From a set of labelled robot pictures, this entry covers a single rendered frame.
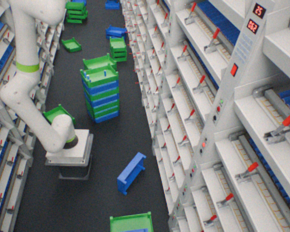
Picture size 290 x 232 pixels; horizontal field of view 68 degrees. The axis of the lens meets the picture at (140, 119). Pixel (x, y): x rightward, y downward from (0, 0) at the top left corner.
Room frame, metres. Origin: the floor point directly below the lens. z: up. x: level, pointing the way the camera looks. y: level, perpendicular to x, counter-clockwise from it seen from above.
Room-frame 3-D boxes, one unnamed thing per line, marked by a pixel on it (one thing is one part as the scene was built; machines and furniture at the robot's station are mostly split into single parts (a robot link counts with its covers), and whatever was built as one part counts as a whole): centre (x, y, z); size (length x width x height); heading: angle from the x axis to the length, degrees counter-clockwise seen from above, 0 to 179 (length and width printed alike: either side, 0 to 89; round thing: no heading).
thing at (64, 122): (1.00, 0.54, 0.52); 0.16 x 0.13 x 0.19; 175
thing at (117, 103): (1.71, 0.41, 0.20); 0.30 x 0.20 x 0.08; 123
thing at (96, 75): (1.71, 0.41, 0.52); 0.30 x 0.20 x 0.08; 123
